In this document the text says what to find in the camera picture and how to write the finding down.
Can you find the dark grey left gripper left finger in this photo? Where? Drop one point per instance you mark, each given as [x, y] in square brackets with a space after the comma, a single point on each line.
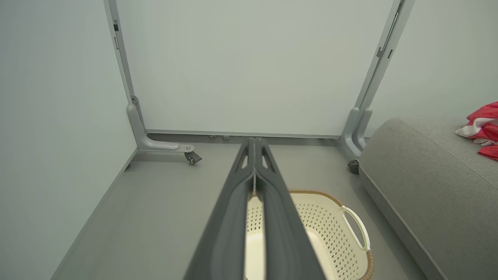
[225, 233]

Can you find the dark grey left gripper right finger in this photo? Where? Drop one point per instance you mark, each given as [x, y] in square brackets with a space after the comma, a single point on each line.
[288, 233]

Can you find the red white sports garment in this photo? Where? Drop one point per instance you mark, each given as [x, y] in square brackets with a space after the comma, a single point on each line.
[486, 116]

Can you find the cream plastic laundry basket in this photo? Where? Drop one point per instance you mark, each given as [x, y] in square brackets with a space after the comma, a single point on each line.
[334, 249]

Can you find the grey partition caster wheel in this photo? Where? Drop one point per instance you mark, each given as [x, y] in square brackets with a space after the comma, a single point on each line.
[193, 157]
[353, 166]

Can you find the grey fabric sofa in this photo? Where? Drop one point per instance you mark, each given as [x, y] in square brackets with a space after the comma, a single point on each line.
[428, 186]

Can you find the white partition panel grey frame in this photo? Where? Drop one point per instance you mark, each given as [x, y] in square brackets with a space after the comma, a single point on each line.
[249, 66]

